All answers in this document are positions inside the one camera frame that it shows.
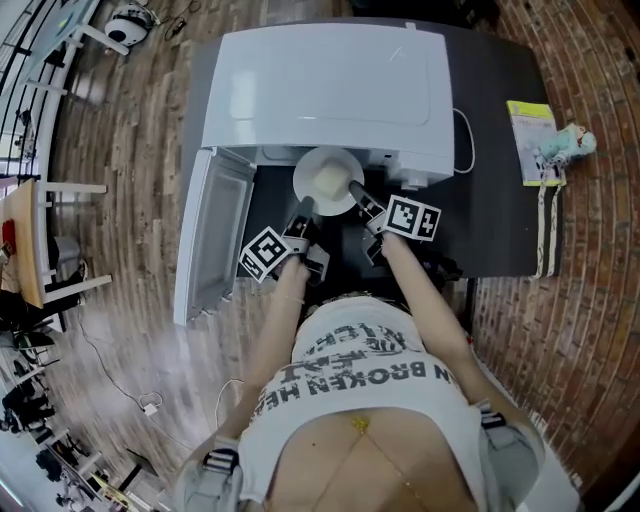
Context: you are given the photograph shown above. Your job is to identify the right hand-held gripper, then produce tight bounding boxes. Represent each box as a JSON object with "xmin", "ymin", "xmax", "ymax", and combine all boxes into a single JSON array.
[{"xmin": 347, "ymin": 180, "xmax": 443, "ymax": 267}]

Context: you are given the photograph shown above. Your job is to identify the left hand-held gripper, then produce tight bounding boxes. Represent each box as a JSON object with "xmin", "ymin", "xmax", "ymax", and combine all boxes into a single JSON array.
[{"xmin": 238, "ymin": 195, "xmax": 332, "ymax": 285}]

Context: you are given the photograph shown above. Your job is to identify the white round plate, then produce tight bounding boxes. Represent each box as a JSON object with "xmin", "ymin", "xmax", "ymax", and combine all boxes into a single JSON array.
[{"xmin": 291, "ymin": 145, "xmax": 366, "ymax": 218}]

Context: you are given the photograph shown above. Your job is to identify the white microwave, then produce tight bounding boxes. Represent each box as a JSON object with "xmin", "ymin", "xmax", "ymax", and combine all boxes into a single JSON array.
[{"xmin": 172, "ymin": 21, "xmax": 457, "ymax": 329}]

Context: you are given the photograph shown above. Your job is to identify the person's right forearm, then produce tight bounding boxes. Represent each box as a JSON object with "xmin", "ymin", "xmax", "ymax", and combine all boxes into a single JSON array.
[{"xmin": 381, "ymin": 231, "xmax": 482, "ymax": 407}]

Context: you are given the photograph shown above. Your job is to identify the person's left forearm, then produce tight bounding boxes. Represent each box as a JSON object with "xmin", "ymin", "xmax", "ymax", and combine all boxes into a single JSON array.
[{"xmin": 216, "ymin": 254, "xmax": 312, "ymax": 442}]

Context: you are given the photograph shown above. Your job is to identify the person's black shorts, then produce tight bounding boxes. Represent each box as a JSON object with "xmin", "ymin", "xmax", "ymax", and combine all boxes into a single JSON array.
[{"xmin": 304, "ymin": 277, "xmax": 417, "ymax": 317}]

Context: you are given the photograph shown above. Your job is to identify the black table with white legs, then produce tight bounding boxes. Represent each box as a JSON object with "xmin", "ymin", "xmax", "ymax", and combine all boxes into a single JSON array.
[{"xmin": 181, "ymin": 16, "xmax": 567, "ymax": 282}]

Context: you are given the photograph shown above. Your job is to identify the person's torso in white shirt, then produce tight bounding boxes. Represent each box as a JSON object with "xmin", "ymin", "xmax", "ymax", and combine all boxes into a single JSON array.
[{"xmin": 236, "ymin": 294, "xmax": 489, "ymax": 512}]

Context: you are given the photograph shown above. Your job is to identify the yellow-green booklet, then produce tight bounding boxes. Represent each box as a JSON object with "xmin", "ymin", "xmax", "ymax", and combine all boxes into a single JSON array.
[{"xmin": 505, "ymin": 99, "xmax": 567, "ymax": 188}]

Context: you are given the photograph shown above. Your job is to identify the black chair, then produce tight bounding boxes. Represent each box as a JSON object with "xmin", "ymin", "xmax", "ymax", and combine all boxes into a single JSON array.
[{"xmin": 349, "ymin": 0, "xmax": 502, "ymax": 32}]

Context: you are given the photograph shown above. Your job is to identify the pale teal plush toy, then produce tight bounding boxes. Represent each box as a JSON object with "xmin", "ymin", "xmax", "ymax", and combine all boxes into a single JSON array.
[{"xmin": 533, "ymin": 122, "xmax": 598, "ymax": 167}]

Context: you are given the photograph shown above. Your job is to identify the white panda-faced round device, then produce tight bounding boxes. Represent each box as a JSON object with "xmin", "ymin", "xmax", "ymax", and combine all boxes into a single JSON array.
[{"xmin": 103, "ymin": 1, "xmax": 154, "ymax": 48}]

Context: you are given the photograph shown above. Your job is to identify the wooden desk with white legs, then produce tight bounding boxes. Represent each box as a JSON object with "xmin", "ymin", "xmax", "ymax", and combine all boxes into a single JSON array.
[{"xmin": 0, "ymin": 178, "xmax": 114, "ymax": 310}]

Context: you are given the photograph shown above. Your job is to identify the glass-topped table white legs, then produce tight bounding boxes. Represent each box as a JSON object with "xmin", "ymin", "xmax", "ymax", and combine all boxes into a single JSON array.
[{"xmin": 23, "ymin": 0, "xmax": 132, "ymax": 97}]

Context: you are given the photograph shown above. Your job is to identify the white low platform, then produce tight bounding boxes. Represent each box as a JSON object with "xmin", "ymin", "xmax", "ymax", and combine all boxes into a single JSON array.
[{"xmin": 472, "ymin": 359, "xmax": 585, "ymax": 512}]

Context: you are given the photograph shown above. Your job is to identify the white power cable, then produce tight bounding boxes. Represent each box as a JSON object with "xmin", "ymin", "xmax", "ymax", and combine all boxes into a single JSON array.
[{"xmin": 450, "ymin": 106, "xmax": 477, "ymax": 176}]

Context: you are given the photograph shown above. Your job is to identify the white patterned strap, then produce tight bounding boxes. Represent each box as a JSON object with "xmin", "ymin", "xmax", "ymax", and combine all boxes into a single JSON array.
[{"xmin": 531, "ymin": 166, "xmax": 566, "ymax": 281}]

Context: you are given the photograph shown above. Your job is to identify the gold pendant necklace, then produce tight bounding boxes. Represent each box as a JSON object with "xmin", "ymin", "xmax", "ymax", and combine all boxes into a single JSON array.
[{"xmin": 324, "ymin": 417, "xmax": 426, "ymax": 512}]

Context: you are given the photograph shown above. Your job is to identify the black power cable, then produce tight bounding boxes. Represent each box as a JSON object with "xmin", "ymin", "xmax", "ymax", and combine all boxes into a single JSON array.
[{"xmin": 163, "ymin": 0, "xmax": 202, "ymax": 42}]

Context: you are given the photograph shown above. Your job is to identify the white charger with cable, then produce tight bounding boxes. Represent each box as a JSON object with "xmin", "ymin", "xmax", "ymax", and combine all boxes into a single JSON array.
[{"xmin": 74, "ymin": 309, "xmax": 247, "ymax": 451}]

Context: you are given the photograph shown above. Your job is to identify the gray harness shoulder strap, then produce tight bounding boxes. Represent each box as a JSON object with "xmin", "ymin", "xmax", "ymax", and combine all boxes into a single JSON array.
[
  {"xmin": 474, "ymin": 398, "xmax": 547, "ymax": 512},
  {"xmin": 171, "ymin": 436, "xmax": 247, "ymax": 512}
]

